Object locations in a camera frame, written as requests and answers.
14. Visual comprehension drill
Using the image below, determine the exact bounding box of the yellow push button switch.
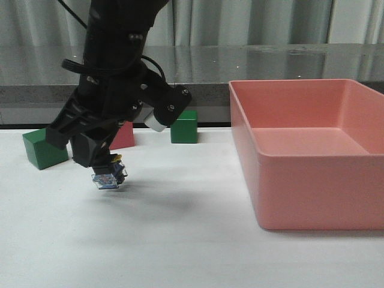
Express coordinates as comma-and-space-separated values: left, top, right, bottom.
92, 154, 127, 190

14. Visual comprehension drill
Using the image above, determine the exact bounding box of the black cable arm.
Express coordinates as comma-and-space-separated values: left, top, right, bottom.
56, 0, 167, 88

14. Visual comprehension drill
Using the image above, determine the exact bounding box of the right green cube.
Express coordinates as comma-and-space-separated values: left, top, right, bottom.
170, 110, 197, 143

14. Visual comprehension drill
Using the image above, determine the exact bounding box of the pink cube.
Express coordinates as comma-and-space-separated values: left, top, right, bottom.
109, 122, 135, 150

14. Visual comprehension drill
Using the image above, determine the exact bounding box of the green cube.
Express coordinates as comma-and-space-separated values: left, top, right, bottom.
22, 128, 69, 170
170, 110, 197, 143

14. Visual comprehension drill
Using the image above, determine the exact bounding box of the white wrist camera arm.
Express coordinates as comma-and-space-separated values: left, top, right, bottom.
143, 110, 167, 132

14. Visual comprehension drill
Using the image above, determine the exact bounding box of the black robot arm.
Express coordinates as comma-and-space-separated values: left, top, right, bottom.
46, 1, 167, 167

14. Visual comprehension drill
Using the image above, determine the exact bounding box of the grey curtain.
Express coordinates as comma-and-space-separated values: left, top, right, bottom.
1, 1, 383, 47

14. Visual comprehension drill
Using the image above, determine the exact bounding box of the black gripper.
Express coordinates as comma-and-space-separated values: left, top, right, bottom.
46, 59, 156, 167

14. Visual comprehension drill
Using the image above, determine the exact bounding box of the pink plastic bin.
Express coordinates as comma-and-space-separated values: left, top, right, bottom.
229, 79, 383, 230

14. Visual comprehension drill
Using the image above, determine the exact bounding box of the left green cube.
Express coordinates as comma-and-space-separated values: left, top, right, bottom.
22, 128, 69, 170

